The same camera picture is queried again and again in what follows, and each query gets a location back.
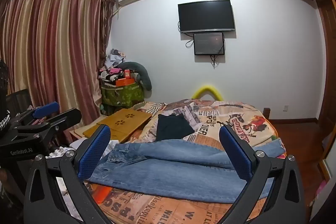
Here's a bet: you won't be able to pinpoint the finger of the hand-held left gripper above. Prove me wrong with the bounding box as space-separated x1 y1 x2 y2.
16 108 82 147
10 101 60 132

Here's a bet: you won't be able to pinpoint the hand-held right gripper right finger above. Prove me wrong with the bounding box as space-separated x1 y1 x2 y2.
219 124 311 224

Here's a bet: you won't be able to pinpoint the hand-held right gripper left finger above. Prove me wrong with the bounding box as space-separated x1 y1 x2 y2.
24 124 116 224

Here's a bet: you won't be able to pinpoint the blue jeans pants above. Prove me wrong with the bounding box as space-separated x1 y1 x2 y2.
85 139 286 205

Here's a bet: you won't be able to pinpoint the beige bedside table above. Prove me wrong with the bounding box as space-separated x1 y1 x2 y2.
70 119 93 140

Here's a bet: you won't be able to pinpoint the black mesh chair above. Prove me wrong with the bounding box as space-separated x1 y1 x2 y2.
5 89 35 115

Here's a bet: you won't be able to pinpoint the white paper clutter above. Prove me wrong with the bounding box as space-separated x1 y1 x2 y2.
47 139 85 159

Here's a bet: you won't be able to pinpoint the wooden lap desk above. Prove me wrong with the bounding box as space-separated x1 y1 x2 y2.
83 108 153 143

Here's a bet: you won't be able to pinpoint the green storage bag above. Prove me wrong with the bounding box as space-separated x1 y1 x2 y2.
101 81 145 109

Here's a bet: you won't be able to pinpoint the striped curtain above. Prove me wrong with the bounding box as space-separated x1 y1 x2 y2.
0 0 112 146

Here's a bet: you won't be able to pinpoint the dark folded cloth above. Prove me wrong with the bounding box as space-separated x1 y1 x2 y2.
156 113 195 141

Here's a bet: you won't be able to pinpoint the yellow foam tube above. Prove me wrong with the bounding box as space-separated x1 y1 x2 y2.
191 85 222 101

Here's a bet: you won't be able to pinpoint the large orange box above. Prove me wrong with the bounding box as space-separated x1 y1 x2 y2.
115 78 135 87

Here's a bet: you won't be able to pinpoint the pile of clothes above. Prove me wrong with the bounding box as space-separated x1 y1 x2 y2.
99 49 137 83

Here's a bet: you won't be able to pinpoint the grey plush pillow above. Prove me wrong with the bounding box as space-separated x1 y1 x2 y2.
119 62 153 91

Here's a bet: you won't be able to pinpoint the white wardrobe door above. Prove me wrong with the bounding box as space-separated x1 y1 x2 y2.
319 124 336 182

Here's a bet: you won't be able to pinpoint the pink floor item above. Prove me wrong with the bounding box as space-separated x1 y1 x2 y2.
314 179 332 205

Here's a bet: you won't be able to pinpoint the small wall monitor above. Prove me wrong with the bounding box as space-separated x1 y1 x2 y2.
193 32 225 56

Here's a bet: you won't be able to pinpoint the black wall television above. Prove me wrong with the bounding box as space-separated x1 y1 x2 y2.
178 0 236 34

